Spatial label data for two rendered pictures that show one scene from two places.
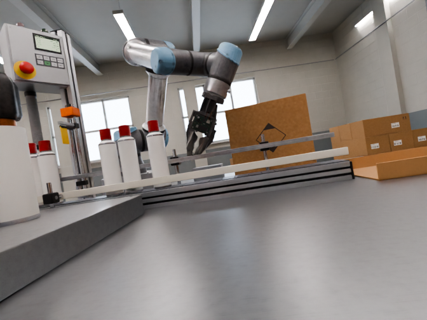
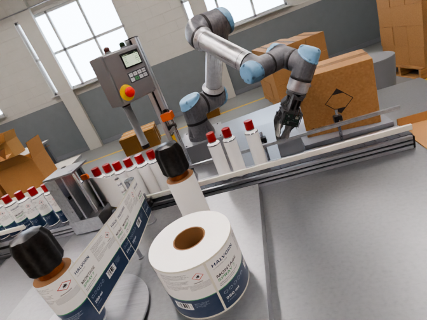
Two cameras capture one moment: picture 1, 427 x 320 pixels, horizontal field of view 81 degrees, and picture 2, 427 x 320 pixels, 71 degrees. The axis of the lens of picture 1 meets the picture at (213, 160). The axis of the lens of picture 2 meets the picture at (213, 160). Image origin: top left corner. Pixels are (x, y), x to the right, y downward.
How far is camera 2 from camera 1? 60 cm
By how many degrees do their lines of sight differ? 23
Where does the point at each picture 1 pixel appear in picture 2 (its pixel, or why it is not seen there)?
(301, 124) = (367, 86)
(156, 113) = (217, 78)
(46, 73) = (139, 87)
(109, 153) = (219, 152)
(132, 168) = (239, 160)
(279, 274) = (391, 258)
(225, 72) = (309, 74)
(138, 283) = (328, 265)
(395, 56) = not seen: outside the picture
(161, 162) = (261, 152)
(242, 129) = (312, 96)
